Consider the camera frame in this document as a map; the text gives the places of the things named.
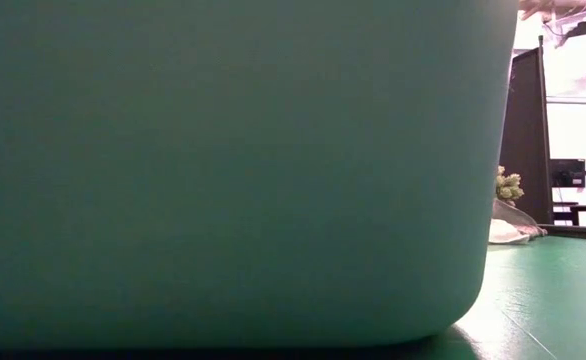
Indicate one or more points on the teal plastic basket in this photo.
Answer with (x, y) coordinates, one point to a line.
(223, 175)

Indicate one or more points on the green succulent plant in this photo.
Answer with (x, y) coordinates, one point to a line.
(509, 186)

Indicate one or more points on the black partition panel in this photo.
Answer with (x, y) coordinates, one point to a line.
(525, 140)

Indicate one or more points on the black computer monitor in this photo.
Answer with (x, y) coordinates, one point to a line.
(567, 172)

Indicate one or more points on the black low bench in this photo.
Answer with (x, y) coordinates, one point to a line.
(580, 210)

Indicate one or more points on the black ceiling fixture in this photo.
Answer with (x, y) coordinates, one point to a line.
(584, 29)

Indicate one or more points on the black table edge frame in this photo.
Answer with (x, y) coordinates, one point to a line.
(578, 231)

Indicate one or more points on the gray horizontal rail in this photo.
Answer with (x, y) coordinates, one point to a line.
(578, 100)

